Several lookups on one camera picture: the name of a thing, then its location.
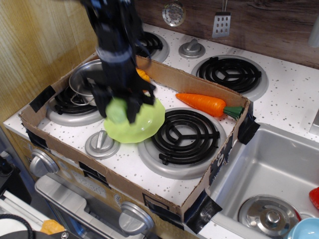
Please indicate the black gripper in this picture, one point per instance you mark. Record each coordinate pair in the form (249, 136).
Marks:
(117, 76)

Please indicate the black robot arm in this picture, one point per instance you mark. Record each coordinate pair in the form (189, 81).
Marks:
(117, 27)

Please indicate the silver metal pot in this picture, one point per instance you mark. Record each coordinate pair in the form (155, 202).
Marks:
(82, 80)

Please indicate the orange plastic pumpkin toy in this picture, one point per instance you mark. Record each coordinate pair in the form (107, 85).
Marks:
(143, 75)

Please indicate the light green plastic plate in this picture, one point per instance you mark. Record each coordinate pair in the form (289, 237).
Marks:
(147, 123)

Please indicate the rear left black burner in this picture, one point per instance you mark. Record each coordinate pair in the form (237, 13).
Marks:
(153, 45)

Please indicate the front right black burner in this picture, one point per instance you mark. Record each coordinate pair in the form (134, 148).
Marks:
(184, 145)

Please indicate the rear silver stove knob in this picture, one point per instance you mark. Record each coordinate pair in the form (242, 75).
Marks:
(191, 50)

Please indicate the orange plastic carrot toy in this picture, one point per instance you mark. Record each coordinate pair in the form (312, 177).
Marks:
(213, 106)

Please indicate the left silver oven knob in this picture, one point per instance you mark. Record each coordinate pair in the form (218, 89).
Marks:
(42, 164)

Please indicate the silver oven knob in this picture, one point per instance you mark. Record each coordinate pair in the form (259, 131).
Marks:
(42, 164)
(133, 220)

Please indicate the hanging silver strainer ladle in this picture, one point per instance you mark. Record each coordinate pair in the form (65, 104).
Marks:
(173, 13)

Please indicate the right silver oven knob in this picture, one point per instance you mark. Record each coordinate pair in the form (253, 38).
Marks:
(133, 220)

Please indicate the rear right black burner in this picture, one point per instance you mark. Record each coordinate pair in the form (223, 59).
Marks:
(236, 73)

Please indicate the hanging silver slotted spatula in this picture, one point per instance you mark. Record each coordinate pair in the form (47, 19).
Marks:
(222, 21)

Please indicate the orange object lower left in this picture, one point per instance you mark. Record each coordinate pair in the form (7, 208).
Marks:
(50, 227)

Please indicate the silver metal sink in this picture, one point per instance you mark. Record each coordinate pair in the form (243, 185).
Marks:
(274, 163)

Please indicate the silver pot lid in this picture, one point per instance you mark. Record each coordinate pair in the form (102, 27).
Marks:
(268, 215)

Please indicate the red plastic object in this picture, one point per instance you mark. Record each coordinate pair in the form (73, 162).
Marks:
(314, 197)

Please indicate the light blue bowl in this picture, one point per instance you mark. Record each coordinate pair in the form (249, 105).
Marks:
(305, 229)

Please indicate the silver oven door handle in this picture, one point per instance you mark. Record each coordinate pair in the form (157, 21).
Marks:
(81, 213)

